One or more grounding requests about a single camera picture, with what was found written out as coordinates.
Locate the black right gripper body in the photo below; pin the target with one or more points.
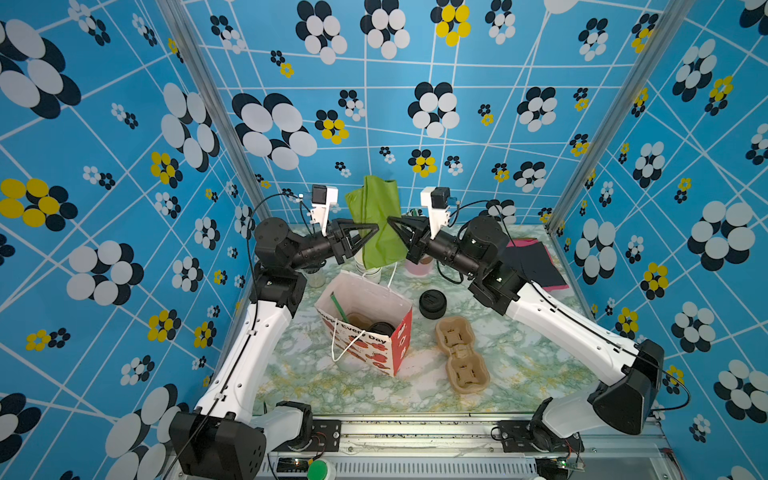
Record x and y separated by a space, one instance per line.
422 248

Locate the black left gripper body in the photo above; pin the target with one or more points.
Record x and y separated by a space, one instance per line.
335 243

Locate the green straw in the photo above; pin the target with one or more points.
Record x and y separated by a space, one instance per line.
340 309

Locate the red white paper gift bag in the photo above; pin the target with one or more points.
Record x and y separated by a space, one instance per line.
378 302

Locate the black cup lid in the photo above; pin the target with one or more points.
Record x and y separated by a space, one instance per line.
382 328

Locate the brown pulp cup carrier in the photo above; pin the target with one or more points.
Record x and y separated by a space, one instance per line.
466 369

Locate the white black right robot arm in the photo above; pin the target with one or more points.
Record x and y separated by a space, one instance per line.
629 373

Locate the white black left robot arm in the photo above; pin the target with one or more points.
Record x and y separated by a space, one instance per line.
222 438

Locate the pink straw holder cup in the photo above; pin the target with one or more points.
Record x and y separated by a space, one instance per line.
420 269

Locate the clear jar black lid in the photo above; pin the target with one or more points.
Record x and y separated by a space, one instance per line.
315 278

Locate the stack of white paper cups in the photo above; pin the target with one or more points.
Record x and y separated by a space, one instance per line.
372 274

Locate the black felt sheet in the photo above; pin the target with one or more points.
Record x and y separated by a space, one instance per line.
531 264

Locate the green push button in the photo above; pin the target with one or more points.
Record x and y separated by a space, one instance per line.
321 469

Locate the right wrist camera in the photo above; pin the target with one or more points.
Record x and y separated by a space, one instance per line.
436 202

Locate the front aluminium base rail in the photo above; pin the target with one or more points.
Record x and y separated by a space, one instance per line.
465 446

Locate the left aluminium frame post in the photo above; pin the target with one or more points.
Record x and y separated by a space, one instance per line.
181 29

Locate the aluminium frame post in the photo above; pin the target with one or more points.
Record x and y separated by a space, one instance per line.
181 29
670 22

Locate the right aluminium frame post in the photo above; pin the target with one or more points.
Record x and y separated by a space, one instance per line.
670 22

